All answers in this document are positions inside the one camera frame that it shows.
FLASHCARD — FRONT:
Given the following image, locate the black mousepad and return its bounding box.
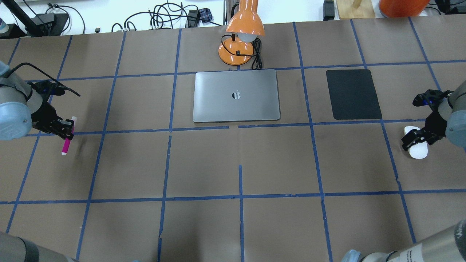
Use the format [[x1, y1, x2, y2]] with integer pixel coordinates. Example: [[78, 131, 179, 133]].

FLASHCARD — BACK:
[[326, 69, 382, 120]]

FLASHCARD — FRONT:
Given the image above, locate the silver laptop notebook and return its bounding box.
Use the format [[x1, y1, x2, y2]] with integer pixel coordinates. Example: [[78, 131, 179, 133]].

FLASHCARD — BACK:
[[193, 69, 281, 123]]

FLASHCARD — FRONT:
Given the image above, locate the orange desk lamp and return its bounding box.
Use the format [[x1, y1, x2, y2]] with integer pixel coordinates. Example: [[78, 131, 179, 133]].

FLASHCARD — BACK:
[[218, 0, 265, 70]]

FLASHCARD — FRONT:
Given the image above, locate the black power adapter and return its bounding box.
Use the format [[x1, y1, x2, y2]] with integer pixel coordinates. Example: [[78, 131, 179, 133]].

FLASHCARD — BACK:
[[323, 0, 335, 21]]

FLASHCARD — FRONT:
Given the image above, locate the wooden stand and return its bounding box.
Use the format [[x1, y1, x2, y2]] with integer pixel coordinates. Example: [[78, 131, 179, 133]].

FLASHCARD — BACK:
[[335, 0, 375, 20]]

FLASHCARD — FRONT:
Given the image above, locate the black lamp power cable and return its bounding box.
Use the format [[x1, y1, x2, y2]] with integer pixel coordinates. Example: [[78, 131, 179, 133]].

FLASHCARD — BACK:
[[221, 33, 263, 70]]

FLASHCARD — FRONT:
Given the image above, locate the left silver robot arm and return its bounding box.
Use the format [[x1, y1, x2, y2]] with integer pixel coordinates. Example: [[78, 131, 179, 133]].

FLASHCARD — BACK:
[[0, 63, 76, 262]]

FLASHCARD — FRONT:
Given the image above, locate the white computer mouse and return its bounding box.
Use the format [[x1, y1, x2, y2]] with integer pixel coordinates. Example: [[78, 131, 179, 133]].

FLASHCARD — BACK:
[[403, 126, 428, 159]]

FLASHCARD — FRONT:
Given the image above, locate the pink highlighter pen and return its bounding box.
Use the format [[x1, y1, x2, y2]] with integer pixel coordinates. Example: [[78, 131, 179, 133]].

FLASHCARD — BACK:
[[61, 116, 77, 155]]

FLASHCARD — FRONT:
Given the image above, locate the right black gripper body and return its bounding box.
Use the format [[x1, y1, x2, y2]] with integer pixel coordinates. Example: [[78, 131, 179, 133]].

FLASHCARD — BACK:
[[412, 90, 452, 139]]

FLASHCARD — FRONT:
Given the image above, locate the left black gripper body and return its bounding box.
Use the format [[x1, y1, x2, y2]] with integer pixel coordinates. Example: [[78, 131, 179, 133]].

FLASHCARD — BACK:
[[29, 81, 66, 135]]

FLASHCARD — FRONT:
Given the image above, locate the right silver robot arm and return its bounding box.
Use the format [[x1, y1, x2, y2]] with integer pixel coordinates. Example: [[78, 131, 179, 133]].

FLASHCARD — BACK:
[[342, 83, 466, 262]]

